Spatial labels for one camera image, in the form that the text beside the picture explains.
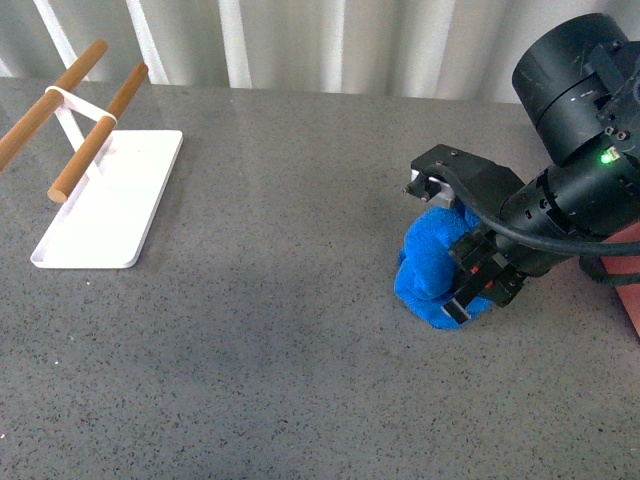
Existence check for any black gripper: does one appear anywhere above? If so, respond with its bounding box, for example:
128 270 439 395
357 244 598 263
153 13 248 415
441 164 615 323

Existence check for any blue microfiber cloth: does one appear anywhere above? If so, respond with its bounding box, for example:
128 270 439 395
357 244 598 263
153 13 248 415
394 204 479 330

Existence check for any pink plastic box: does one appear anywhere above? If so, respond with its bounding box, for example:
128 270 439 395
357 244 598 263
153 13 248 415
601 223 640 333

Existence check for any white pleated curtain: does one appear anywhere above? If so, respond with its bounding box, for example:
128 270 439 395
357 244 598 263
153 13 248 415
1 1 639 103

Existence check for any white rack with wooden bars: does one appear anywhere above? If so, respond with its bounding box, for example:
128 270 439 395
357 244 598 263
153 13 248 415
1 39 184 270

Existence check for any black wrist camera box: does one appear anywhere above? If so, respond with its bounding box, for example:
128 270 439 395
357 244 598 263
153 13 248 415
403 144 524 218

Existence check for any black cable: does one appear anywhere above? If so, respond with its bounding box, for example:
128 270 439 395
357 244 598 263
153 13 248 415
424 167 640 289

